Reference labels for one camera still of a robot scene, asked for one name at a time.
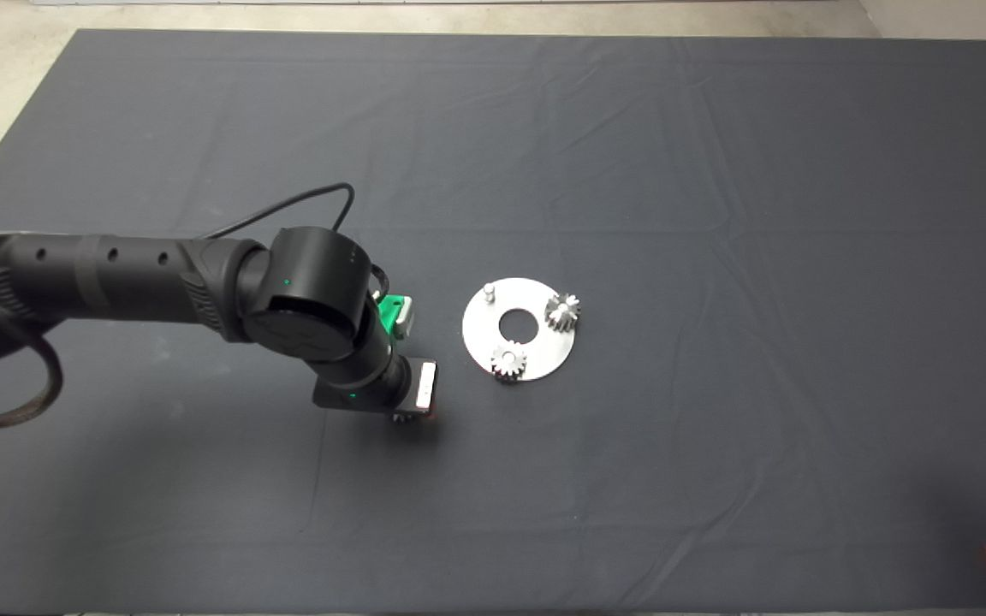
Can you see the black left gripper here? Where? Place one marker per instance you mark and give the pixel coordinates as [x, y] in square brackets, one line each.
[373, 400]

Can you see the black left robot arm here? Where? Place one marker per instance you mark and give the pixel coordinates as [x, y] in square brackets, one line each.
[142, 278]

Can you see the round metal plate with pegs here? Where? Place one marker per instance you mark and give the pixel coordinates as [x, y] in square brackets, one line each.
[480, 334]

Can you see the dark grey table cloth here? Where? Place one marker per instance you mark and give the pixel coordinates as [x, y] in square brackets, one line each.
[715, 214]

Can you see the grey left camera box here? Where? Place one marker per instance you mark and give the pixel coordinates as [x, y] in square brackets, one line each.
[407, 316]

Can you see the green left camera mount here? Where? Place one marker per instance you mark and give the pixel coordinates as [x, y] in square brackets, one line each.
[390, 310]

